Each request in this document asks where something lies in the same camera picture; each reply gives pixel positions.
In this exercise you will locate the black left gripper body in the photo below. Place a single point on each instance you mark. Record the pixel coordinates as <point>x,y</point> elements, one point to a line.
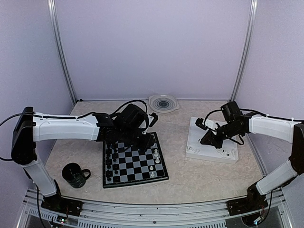
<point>128,137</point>

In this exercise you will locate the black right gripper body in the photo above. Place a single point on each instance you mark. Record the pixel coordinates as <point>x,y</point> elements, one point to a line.
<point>231,131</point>

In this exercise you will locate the white plastic tray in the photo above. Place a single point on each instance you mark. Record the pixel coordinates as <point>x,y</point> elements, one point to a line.
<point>194,149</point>

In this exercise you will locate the black and grey chessboard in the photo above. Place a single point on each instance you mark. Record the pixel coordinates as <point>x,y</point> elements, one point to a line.
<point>126,166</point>

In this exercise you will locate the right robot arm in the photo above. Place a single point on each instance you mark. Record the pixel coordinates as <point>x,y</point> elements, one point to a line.
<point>285,135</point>

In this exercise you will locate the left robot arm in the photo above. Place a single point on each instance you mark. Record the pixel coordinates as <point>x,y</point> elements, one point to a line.
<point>36,127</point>

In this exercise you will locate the grey swirl ceramic plate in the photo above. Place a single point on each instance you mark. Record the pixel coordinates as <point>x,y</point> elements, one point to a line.
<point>163,103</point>

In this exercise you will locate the black mug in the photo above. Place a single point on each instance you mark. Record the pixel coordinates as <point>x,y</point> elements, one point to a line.
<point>75,176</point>

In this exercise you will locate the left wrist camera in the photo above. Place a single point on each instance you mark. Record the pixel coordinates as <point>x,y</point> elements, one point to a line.
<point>152,119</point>

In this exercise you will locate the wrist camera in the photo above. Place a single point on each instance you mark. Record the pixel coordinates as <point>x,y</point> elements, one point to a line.
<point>152,119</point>
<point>200,123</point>

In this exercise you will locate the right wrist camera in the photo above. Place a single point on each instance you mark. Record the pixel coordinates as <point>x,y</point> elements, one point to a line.
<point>200,123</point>

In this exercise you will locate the right aluminium frame post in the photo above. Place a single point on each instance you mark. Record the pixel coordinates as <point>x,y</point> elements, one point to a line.
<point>246,48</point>

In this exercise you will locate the aluminium frame post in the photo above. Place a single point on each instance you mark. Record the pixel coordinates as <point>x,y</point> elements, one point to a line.
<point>60,50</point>
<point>246,48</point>

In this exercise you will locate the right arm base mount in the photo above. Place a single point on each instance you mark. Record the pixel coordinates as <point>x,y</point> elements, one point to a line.
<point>244,205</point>

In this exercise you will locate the aluminium front rail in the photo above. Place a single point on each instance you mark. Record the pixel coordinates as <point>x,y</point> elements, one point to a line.
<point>97,214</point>

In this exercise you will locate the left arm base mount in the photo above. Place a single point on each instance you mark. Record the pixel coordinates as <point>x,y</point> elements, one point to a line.
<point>62,205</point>

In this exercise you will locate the left aluminium frame post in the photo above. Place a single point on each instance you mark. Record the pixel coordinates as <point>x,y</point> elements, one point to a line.
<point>60,50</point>

